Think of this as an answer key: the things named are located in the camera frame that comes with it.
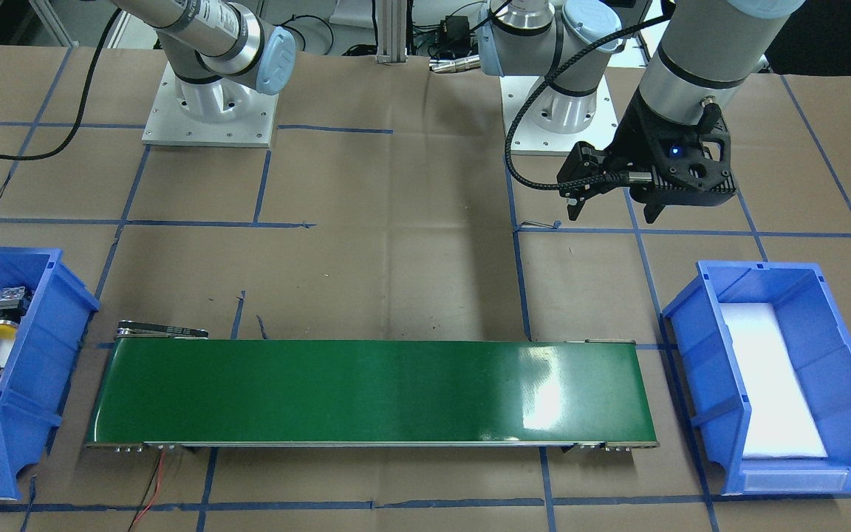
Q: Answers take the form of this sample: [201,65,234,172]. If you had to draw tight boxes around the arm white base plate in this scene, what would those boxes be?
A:
[142,64,279,149]
[511,78,618,156]

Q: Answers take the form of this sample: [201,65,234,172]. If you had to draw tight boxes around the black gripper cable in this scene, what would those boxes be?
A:
[505,15,677,194]
[0,7,123,162]

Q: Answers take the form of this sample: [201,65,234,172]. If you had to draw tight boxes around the aluminium frame post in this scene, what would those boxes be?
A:
[372,1,411,64]

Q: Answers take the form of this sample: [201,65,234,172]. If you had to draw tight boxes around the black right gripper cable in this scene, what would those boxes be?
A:
[0,7,123,162]

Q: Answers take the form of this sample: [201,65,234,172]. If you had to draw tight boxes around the black conveyor drive belt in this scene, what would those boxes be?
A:
[115,320,210,339]

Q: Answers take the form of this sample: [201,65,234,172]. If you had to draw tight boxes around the yellow push button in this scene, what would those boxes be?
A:
[0,286,34,341]

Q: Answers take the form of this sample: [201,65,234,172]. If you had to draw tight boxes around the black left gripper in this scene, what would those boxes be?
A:
[556,94,737,225]

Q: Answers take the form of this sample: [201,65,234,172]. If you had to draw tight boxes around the red black conveyor wires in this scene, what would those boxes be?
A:
[129,448,175,532]

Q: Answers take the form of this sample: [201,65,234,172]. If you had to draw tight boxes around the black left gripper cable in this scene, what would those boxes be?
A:
[505,15,677,194]

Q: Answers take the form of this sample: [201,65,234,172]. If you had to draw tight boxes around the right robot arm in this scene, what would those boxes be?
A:
[114,1,297,124]

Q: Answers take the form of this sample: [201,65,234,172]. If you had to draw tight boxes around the black power adapter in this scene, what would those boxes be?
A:
[437,15,471,50]

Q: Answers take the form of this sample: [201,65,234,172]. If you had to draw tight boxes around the blue bin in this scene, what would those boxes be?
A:
[0,247,99,499]
[663,260,851,496]

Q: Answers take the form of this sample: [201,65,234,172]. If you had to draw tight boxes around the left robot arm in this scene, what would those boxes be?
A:
[475,1,802,223]

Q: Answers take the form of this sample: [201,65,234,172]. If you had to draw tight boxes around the green conveyor belt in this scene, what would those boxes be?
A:
[86,335,658,451]

